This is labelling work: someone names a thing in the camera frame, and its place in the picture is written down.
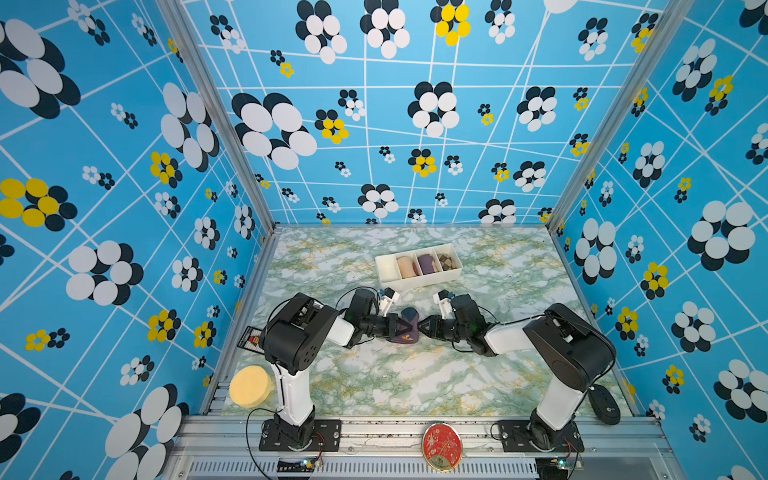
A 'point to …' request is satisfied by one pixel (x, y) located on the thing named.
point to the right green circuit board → (552, 466)
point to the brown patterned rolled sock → (446, 263)
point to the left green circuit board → (290, 466)
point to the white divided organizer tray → (417, 267)
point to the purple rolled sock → (426, 263)
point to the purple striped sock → (410, 315)
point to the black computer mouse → (604, 404)
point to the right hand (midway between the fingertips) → (417, 328)
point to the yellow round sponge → (249, 386)
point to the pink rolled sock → (407, 267)
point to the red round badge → (442, 446)
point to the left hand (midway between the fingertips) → (414, 330)
